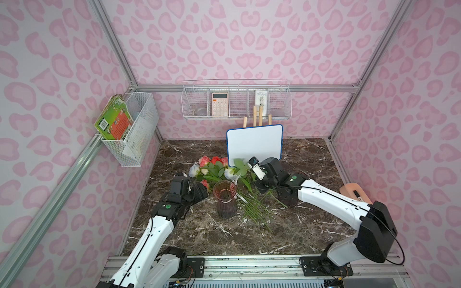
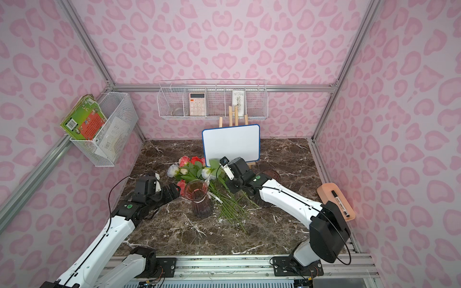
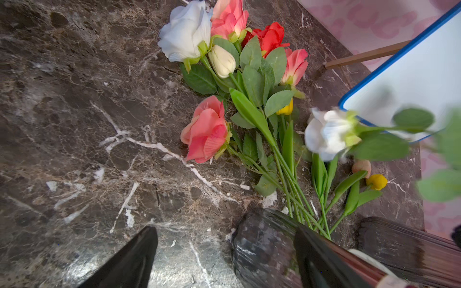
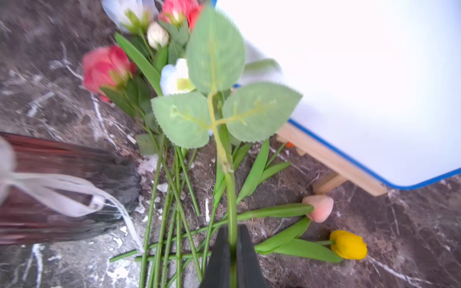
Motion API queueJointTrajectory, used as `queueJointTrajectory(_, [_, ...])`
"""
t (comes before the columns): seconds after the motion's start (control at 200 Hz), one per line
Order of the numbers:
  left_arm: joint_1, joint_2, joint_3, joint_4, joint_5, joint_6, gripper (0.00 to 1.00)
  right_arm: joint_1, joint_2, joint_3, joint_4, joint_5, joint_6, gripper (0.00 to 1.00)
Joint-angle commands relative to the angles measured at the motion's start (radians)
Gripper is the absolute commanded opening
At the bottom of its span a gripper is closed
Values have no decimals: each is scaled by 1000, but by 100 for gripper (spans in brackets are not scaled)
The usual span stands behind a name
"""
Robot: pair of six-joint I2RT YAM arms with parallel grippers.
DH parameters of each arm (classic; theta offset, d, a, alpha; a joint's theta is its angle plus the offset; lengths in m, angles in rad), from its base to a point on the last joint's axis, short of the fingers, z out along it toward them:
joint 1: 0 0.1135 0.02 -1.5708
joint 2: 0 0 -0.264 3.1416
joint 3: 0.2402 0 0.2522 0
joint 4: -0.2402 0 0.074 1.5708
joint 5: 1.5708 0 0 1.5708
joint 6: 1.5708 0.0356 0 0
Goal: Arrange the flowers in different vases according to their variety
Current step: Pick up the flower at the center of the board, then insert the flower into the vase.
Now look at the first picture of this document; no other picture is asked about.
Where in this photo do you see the white mesh side basket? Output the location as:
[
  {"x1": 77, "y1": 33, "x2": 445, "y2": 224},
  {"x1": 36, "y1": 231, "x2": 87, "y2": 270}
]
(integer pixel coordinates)
[{"x1": 102, "y1": 92, "x2": 160, "y2": 168}]

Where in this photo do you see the wooden easel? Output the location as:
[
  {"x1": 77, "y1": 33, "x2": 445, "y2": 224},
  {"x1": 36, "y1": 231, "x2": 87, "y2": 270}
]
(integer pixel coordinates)
[{"x1": 252, "y1": 105, "x2": 273, "y2": 127}]

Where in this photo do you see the pink eraser holder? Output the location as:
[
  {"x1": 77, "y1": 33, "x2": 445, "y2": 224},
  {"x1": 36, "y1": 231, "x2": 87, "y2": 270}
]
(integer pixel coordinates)
[{"x1": 339, "y1": 183, "x2": 373, "y2": 204}]

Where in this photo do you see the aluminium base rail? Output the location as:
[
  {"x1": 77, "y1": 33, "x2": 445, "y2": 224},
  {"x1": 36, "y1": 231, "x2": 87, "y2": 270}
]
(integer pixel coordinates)
[{"x1": 97, "y1": 250, "x2": 413, "y2": 288}]

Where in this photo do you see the pink calculator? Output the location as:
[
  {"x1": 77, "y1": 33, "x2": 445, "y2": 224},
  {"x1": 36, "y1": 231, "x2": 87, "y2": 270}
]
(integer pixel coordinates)
[{"x1": 211, "y1": 92, "x2": 229, "y2": 117}]

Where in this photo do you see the white rose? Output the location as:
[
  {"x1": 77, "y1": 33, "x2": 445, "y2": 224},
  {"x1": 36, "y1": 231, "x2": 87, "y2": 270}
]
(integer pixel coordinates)
[
  {"x1": 188, "y1": 164, "x2": 200, "y2": 178},
  {"x1": 200, "y1": 168, "x2": 241, "y2": 182}
]

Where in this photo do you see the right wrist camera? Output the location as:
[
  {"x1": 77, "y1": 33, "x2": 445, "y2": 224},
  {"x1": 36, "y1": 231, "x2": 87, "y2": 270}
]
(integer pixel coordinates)
[{"x1": 248, "y1": 157, "x2": 267, "y2": 181}]

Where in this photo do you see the blue framed whiteboard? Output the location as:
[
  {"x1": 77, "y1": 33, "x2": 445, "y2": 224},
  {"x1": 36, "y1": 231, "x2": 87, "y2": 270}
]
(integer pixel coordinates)
[{"x1": 226, "y1": 124, "x2": 283, "y2": 167}]

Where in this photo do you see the white wire wall basket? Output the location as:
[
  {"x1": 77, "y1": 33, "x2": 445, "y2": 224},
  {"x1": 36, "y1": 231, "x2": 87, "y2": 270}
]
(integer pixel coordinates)
[{"x1": 181, "y1": 79, "x2": 292, "y2": 120}]

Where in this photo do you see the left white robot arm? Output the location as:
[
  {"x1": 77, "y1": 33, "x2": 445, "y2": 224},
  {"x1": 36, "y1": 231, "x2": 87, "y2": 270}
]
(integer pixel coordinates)
[{"x1": 97, "y1": 175, "x2": 208, "y2": 288}]

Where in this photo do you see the red rose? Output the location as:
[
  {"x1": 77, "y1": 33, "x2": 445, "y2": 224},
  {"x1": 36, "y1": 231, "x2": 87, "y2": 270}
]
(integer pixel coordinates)
[{"x1": 211, "y1": 157, "x2": 223, "y2": 164}]

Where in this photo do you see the white remote control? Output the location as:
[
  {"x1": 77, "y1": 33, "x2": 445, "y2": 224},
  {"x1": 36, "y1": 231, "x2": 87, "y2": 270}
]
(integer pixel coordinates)
[{"x1": 255, "y1": 90, "x2": 268, "y2": 109}]

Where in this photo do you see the black marker pen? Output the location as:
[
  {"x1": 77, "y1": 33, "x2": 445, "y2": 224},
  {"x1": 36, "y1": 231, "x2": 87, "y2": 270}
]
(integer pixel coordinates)
[{"x1": 354, "y1": 190, "x2": 364, "y2": 202}]

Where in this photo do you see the purple glass vase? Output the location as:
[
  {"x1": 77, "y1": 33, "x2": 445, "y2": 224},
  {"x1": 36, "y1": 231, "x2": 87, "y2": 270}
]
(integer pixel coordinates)
[
  {"x1": 277, "y1": 170, "x2": 310, "y2": 208},
  {"x1": 213, "y1": 180, "x2": 237, "y2": 219}
]

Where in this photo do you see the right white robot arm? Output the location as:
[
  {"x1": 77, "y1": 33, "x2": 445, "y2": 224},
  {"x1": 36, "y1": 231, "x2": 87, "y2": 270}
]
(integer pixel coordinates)
[{"x1": 248, "y1": 157, "x2": 397, "y2": 274}]

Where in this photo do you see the green red booklet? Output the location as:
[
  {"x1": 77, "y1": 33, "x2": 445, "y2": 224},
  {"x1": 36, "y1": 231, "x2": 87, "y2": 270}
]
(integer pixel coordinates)
[{"x1": 94, "y1": 94, "x2": 134, "y2": 140}]

